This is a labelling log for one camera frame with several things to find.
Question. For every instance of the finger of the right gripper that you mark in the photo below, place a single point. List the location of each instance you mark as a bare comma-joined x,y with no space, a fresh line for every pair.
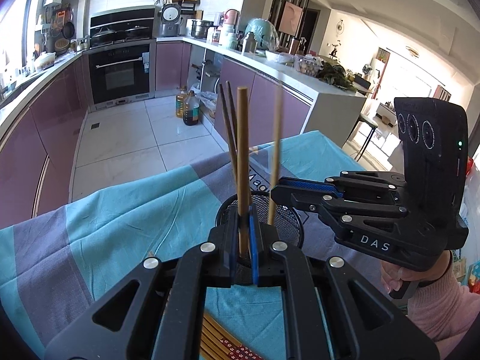
311,185
305,199

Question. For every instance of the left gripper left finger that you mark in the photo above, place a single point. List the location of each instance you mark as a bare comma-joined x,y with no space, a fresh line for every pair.
223,264

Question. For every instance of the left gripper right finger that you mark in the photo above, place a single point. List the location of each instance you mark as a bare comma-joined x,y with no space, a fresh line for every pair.
267,268

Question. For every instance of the bamboo chopstick red end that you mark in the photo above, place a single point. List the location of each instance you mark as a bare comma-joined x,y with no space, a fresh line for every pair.
228,347
245,352
276,151
243,170
210,350

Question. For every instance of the bamboo chopstick lone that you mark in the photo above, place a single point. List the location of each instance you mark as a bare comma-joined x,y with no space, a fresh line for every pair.
231,128

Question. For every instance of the pink sleeve right forearm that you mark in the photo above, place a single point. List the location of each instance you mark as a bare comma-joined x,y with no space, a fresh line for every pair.
448,313

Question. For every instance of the right hand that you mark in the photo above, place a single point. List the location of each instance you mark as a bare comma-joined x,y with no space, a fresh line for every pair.
393,276

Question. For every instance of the black mesh pen cup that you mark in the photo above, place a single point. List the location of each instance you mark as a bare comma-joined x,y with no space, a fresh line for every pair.
287,222

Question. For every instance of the green leafy vegetables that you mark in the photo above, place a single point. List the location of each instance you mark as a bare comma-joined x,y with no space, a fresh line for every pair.
335,75

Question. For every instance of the yellow cooking oil bottle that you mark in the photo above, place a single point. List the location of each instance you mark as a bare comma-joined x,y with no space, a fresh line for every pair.
180,101

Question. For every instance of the mint green appliance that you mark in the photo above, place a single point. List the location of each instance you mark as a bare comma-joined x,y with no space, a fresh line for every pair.
265,34

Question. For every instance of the teal and purple tablecloth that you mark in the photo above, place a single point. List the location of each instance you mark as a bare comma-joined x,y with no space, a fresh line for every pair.
53,267

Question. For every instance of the pink electric kettle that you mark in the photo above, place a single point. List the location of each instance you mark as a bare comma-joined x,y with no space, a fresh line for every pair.
231,17

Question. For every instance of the black built-in oven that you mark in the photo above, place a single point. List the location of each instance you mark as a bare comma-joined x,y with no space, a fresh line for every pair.
121,74

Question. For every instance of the steel stock pot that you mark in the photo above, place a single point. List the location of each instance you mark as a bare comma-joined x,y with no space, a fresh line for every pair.
199,28

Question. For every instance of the white rice cooker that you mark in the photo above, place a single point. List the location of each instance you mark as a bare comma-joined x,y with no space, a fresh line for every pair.
170,20

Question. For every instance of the black range hood stove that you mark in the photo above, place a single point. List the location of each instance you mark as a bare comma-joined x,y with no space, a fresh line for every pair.
120,25

